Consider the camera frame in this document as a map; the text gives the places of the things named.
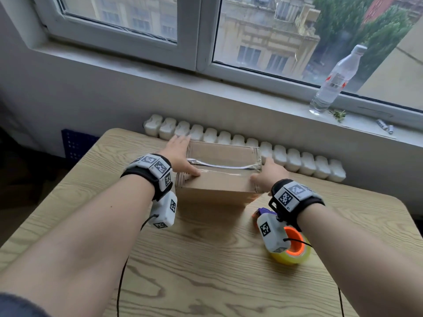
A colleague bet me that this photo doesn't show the person's right hand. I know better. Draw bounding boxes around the person's right hand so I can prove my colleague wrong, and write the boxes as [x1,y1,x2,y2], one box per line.
[250,158,290,194]

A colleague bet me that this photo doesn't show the person's left hand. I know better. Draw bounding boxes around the person's left hand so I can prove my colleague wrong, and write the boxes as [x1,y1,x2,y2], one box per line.
[158,135,201,177]

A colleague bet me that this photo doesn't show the brown cardboard box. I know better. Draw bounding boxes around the brown cardboard box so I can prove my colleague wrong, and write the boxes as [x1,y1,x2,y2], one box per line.
[173,141,263,206]

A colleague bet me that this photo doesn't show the person's right forearm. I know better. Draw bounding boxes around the person's right forearm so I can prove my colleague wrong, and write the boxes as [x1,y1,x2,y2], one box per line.
[296,203,423,317]

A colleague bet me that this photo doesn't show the person's left forearm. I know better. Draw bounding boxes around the person's left forearm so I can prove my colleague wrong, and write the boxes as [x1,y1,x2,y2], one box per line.
[0,174,156,317]

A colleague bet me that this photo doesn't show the black wristband with marker tiles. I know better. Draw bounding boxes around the black wristband with marker tiles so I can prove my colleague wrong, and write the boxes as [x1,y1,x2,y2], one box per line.
[268,179,326,232]
[120,154,174,202]

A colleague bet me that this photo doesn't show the white ribbed radiator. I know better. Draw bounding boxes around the white ribbed radiator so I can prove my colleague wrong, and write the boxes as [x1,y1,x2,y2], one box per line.
[143,114,347,184]

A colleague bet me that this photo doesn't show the tape dispenser with yellow roll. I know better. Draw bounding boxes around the tape dispenser with yellow roll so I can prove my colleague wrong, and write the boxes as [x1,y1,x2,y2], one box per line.
[252,207,312,265]

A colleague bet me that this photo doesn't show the white window sill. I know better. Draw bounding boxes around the white window sill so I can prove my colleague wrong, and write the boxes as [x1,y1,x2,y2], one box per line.
[33,41,423,149]

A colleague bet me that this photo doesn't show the blue perforated panel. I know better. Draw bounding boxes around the blue perforated panel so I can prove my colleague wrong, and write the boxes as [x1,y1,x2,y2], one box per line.
[61,129,100,163]

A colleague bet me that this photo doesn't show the clear plastic water bottle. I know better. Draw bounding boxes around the clear plastic water bottle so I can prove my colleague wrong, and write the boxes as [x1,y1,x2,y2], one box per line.
[309,44,368,115]

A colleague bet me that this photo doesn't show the small silver tube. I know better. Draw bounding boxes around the small silver tube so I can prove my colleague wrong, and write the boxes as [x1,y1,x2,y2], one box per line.
[376,119,395,135]

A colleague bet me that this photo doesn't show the dark blue sleeve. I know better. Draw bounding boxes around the dark blue sleeve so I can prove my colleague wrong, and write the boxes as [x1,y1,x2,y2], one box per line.
[0,292,51,317]

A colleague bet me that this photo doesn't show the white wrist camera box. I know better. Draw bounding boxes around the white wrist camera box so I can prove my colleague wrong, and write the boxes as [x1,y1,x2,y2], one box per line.
[148,191,178,229]
[256,212,292,254]

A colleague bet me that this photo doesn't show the thin black cable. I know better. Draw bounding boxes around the thin black cable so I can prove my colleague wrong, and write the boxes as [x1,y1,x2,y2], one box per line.
[283,238,345,317]
[116,214,160,317]

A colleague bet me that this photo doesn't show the white window frame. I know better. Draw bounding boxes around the white window frame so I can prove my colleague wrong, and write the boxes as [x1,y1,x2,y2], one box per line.
[31,0,423,130]

